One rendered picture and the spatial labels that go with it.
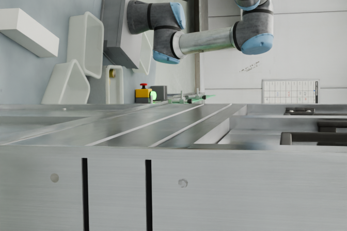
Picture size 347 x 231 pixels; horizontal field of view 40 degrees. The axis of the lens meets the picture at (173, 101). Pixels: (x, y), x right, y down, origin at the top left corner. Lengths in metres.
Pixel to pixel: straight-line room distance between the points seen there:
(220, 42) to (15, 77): 0.80
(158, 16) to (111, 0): 0.21
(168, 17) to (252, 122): 1.33
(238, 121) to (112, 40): 1.31
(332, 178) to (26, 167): 0.28
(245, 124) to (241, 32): 1.08
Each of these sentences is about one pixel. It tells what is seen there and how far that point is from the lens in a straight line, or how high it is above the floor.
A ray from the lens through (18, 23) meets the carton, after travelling 1.38.
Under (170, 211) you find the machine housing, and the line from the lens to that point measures 0.44.
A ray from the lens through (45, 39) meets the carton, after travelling 1.50.
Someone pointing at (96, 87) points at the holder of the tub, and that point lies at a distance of 1.90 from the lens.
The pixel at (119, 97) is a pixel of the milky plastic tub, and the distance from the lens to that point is 2.04.
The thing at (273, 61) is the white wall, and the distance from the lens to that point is 7.94.
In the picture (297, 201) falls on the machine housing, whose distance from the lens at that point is 0.43.
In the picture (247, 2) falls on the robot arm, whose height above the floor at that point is 1.41.
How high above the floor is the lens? 1.52
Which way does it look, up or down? 14 degrees down
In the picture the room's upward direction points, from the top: 90 degrees clockwise
